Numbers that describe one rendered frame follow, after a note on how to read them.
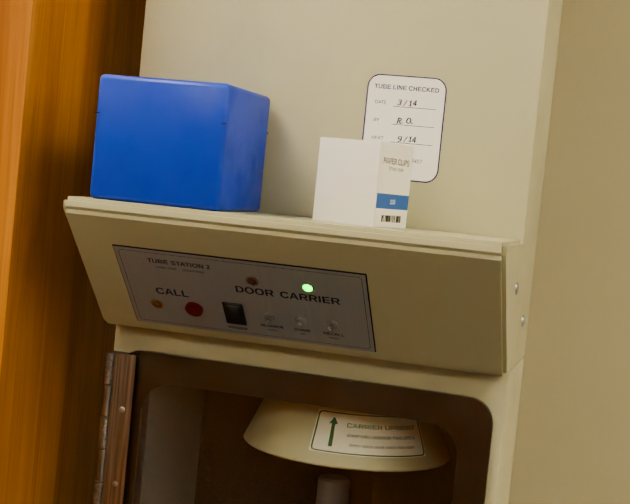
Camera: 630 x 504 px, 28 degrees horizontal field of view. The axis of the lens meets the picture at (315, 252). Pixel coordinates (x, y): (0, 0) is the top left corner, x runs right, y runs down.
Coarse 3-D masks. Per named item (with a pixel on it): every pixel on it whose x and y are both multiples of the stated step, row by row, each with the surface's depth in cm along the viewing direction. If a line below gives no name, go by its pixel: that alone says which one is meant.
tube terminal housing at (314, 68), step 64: (192, 0) 99; (256, 0) 98; (320, 0) 97; (384, 0) 95; (448, 0) 94; (512, 0) 93; (192, 64) 100; (256, 64) 98; (320, 64) 97; (384, 64) 96; (448, 64) 94; (512, 64) 93; (320, 128) 97; (448, 128) 94; (512, 128) 93; (448, 192) 95; (512, 192) 93; (448, 384) 95; (512, 384) 97; (512, 448) 103
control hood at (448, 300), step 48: (96, 240) 92; (144, 240) 90; (192, 240) 89; (240, 240) 88; (288, 240) 86; (336, 240) 85; (384, 240) 84; (432, 240) 83; (480, 240) 83; (96, 288) 96; (384, 288) 87; (432, 288) 86; (480, 288) 85; (240, 336) 96; (384, 336) 91; (432, 336) 90; (480, 336) 89
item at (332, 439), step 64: (192, 384) 99; (256, 384) 98; (320, 384) 96; (384, 384) 95; (128, 448) 101; (192, 448) 99; (256, 448) 98; (320, 448) 96; (384, 448) 95; (448, 448) 94
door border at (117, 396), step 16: (128, 368) 100; (112, 384) 101; (128, 384) 100; (112, 400) 101; (128, 400) 100; (112, 416) 101; (128, 416) 100; (112, 432) 101; (128, 432) 101; (112, 448) 101; (96, 464) 101; (112, 464) 101; (112, 480) 101; (112, 496) 101
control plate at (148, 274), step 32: (128, 256) 92; (160, 256) 91; (192, 256) 90; (128, 288) 95; (160, 288) 94; (192, 288) 93; (224, 288) 92; (256, 288) 91; (288, 288) 90; (320, 288) 89; (352, 288) 88; (160, 320) 97; (192, 320) 96; (224, 320) 95; (256, 320) 94; (288, 320) 93; (320, 320) 92; (352, 320) 91
